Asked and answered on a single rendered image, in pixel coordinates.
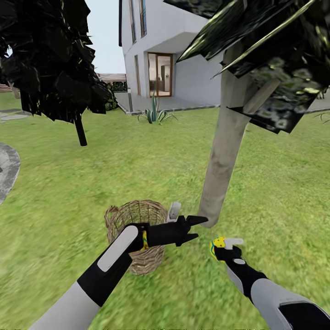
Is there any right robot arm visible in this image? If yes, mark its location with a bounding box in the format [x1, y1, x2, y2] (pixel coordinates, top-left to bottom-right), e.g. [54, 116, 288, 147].
[215, 238, 330, 330]

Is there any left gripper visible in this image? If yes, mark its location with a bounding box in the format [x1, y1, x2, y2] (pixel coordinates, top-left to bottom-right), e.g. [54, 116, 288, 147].
[159, 215, 209, 247]

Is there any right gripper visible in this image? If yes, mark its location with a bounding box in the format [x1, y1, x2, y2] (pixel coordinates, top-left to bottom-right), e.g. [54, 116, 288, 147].
[215, 246, 241, 261]

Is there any wicker basket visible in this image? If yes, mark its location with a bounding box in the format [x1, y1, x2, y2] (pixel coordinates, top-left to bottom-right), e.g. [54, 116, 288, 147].
[104, 200, 168, 276]

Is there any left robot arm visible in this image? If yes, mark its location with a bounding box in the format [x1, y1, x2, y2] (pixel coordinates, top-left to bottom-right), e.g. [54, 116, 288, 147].
[27, 202, 209, 330]

